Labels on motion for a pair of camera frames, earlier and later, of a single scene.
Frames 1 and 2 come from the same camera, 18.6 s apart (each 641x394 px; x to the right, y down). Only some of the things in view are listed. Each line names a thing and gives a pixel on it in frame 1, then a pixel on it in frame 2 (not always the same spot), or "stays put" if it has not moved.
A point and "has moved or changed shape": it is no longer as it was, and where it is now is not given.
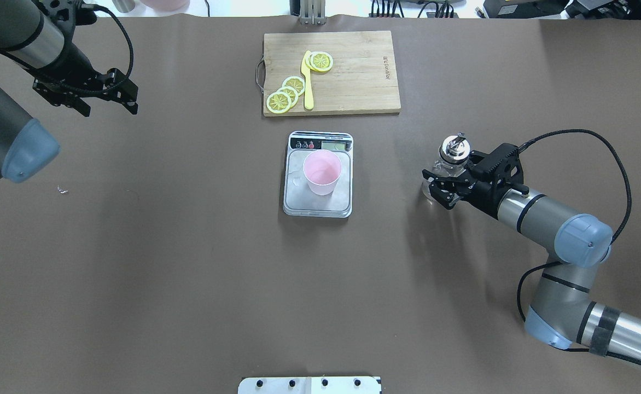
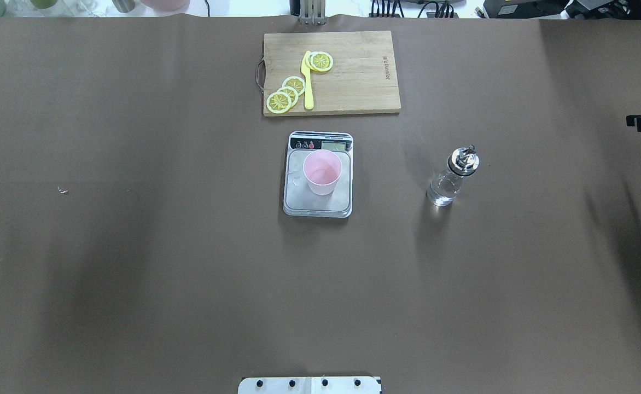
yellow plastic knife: x=307 y=74 stays put
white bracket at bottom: x=343 y=384 stays put
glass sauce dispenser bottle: x=452 y=160 has moved or changed shape
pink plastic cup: x=322 y=169 stays put
